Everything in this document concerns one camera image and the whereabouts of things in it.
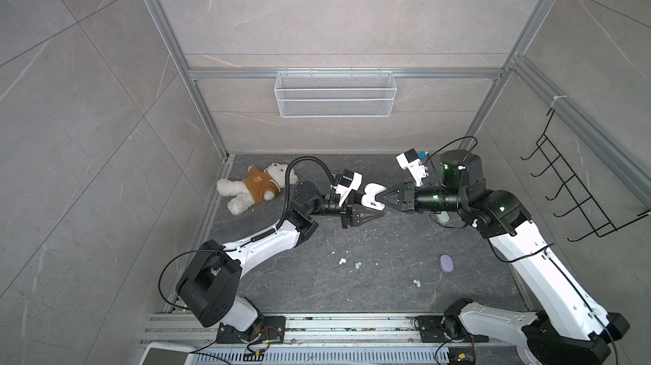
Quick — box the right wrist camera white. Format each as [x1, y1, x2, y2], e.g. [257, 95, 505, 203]
[396, 148, 429, 187]

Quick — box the black wall hook rack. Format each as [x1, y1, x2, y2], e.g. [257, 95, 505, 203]
[520, 109, 650, 243]

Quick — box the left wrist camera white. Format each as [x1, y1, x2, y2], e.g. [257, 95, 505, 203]
[335, 169, 363, 207]

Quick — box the white earbud charging case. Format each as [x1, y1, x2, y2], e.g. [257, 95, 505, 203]
[360, 183, 387, 211]

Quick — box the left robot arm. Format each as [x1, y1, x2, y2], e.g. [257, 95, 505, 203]
[176, 156, 386, 341]

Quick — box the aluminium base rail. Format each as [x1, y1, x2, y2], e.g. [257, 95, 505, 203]
[137, 312, 534, 364]

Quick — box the purple earbud charging case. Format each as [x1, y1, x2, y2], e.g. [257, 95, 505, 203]
[438, 254, 454, 273]

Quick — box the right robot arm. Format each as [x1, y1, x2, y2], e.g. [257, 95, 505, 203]
[374, 150, 630, 364]

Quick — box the white tablet device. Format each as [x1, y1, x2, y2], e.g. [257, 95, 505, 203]
[138, 342, 198, 365]

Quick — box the white teddy bear brown shirt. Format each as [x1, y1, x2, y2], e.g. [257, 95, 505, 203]
[216, 163, 288, 215]

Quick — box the white wire mesh basket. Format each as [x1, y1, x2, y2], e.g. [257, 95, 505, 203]
[274, 70, 398, 119]

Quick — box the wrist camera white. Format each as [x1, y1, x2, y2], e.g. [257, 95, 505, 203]
[335, 169, 363, 207]
[396, 148, 429, 187]

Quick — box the green earbud charging case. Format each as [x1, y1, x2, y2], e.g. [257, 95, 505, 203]
[435, 212, 450, 224]

